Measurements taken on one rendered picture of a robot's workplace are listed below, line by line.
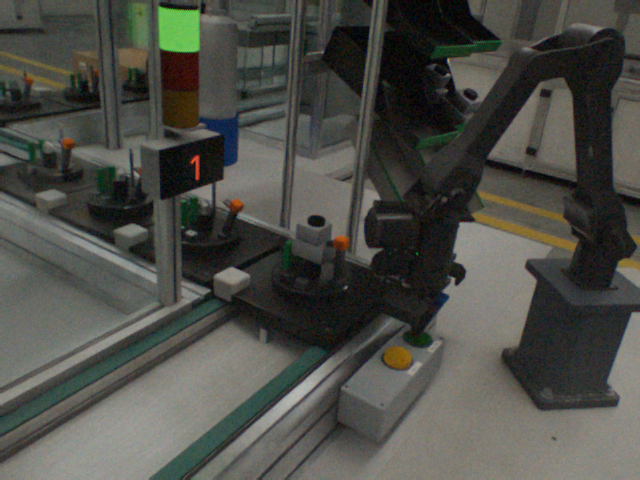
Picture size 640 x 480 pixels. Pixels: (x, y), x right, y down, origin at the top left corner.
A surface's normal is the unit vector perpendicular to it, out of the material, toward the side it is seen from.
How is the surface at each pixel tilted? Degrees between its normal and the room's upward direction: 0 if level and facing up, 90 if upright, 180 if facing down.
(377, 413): 90
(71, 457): 0
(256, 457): 0
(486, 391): 0
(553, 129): 90
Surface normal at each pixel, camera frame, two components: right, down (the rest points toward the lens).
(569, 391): 0.18, 0.43
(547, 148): -0.57, 0.29
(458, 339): 0.09, -0.90
